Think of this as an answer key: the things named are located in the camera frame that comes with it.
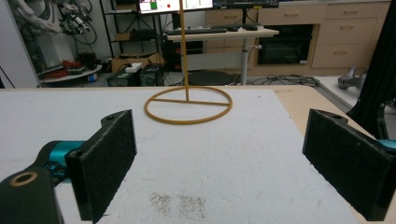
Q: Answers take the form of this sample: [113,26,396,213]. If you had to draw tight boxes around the black floor cables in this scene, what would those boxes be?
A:
[246,74,321,88]

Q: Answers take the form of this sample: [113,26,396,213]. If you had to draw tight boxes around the yellow metal ring-base stand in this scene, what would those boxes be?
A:
[144,0,233,126]

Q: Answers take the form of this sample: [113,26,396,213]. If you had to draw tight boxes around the grey hand tool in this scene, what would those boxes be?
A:
[337,64,368,91]

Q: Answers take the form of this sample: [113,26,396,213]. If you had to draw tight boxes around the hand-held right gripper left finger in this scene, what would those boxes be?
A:
[64,108,138,224]

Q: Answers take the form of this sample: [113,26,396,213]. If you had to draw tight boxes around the white table mat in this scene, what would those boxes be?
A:
[0,87,361,224]

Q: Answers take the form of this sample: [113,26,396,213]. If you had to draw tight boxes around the light wooden drawer cabinet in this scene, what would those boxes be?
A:
[205,1,392,77]

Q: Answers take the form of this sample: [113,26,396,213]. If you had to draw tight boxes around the black round base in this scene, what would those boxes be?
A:
[187,70,234,87]

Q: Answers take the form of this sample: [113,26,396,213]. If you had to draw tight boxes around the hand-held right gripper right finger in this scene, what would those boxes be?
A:
[302,108,396,222]

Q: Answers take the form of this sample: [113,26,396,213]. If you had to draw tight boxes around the black metal shelf rack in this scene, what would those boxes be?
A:
[99,0,163,60]

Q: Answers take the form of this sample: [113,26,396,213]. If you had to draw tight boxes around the round white platform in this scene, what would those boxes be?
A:
[38,64,103,85]

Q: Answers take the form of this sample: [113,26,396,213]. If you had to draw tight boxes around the black computer tower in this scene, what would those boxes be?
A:
[162,40,205,73]

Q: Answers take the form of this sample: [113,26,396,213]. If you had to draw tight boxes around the black metal frame stand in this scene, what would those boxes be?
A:
[346,0,396,141]

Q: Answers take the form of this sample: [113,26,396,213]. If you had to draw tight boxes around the light wooden office desk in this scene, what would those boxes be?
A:
[166,26,280,87]

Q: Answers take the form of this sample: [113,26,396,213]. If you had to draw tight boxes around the black equipment case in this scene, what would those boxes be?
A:
[106,63,166,88]

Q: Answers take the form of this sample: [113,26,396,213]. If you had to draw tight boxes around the computer monitor with white screen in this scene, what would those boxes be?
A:
[138,0,215,15]

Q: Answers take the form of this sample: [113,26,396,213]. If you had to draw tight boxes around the black keyboard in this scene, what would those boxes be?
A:
[164,27,228,35]

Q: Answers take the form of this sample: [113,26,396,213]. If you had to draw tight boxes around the white robot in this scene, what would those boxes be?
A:
[8,0,63,35]

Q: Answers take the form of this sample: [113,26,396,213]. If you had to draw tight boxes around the computer monitor with dark screen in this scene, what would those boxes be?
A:
[213,0,280,9]

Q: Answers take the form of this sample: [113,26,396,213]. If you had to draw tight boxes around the open cardboard box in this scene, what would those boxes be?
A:
[110,52,165,74]

